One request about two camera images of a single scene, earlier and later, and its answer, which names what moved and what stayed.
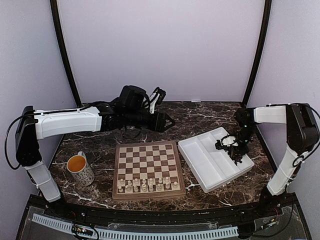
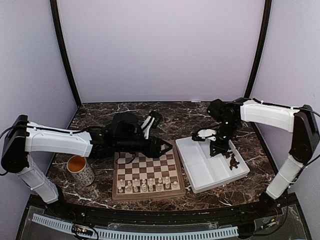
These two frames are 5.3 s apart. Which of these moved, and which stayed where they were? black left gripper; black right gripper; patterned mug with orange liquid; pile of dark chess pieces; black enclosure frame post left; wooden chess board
Moved: pile of dark chess pieces; black right gripper; black left gripper
Stayed: patterned mug with orange liquid; black enclosure frame post left; wooden chess board
